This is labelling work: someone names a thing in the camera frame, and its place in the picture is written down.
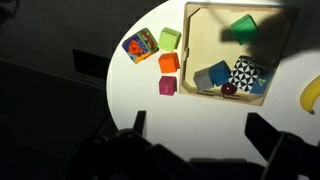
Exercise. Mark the yellow banana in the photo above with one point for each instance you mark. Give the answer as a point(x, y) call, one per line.
point(310, 96)

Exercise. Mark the shallow wooden box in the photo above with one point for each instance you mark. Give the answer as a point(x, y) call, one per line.
point(206, 40)

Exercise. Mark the magenta wooden cube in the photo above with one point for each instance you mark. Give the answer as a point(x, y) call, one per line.
point(167, 86)

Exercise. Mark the orange wooden cube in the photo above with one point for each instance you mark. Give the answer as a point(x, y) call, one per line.
point(168, 63)

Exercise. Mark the dark red small ball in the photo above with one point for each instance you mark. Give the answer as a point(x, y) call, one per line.
point(228, 89)

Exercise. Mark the lime green wooden cube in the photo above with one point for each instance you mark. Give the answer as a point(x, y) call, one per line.
point(169, 40)

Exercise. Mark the colourful soft picture cube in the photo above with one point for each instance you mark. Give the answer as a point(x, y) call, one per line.
point(140, 46)

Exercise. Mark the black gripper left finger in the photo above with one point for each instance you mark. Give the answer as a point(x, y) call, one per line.
point(140, 122)

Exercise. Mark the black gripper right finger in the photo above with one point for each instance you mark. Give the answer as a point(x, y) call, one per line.
point(261, 133)

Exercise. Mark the dark rectangular floor hatch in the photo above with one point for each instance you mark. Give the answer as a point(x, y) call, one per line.
point(90, 63)

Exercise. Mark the blue wooden cube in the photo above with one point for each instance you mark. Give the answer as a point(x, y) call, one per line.
point(220, 74)

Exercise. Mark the grey wooden cube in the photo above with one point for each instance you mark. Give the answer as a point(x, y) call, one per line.
point(202, 80)

